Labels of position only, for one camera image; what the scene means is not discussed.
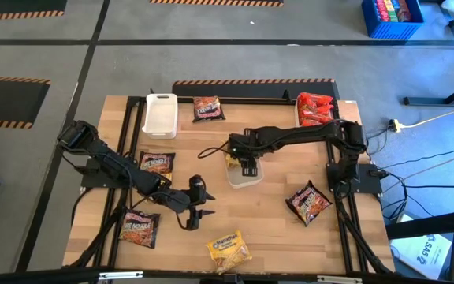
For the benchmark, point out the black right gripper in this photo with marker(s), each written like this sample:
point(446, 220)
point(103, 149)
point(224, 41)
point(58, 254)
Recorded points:
point(244, 146)

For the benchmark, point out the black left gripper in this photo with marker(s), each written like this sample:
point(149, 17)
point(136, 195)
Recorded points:
point(195, 201)

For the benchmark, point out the black Maruchan Fire Noodle pack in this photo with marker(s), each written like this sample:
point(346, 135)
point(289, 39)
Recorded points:
point(307, 203)
point(139, 228)
point(208, 107)
point(157, 162)

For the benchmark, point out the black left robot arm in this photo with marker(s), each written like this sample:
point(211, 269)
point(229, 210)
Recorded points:
point(112, 165)

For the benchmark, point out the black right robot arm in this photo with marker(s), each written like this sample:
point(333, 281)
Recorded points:
point(309, 136)

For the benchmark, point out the white plastic bin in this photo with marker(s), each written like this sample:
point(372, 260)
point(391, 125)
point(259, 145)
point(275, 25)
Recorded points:
point(160, 114)
point(296, 112)
point(250, 181)

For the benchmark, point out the black hazard striped floor mat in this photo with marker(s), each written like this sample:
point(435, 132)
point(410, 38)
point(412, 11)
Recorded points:
point(215, 2)
point(14, 6)
point(6, 102)
point(250, 88)

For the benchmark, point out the white power strip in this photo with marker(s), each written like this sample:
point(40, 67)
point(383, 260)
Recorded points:
point(395, 125)

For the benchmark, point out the blue plastic crate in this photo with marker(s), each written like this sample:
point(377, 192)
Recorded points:
point(369, 27)

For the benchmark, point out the black crossbar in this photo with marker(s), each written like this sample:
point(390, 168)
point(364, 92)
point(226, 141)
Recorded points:
point(34, 277)

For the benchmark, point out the white printed cardboard box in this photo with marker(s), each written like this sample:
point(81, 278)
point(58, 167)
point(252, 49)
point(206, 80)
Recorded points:
point(424, 252)

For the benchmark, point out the colourful boxes in crate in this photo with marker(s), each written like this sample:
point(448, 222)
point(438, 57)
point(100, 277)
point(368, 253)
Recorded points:
point(392, 10)

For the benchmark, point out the black aluminium table frame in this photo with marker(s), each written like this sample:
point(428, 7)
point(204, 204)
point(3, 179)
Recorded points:
point(250, 101)

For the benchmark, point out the silver metal bracket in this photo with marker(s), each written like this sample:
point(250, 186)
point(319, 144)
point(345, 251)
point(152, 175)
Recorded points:
point(120, 275)
point(339, 279)

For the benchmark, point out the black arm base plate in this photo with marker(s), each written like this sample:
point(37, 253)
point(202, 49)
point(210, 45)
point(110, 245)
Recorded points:
point(93, 179)
point(369, 183)

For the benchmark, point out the black desk leg frame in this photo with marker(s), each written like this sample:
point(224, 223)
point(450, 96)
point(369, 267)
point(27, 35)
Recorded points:
point(428, 101)

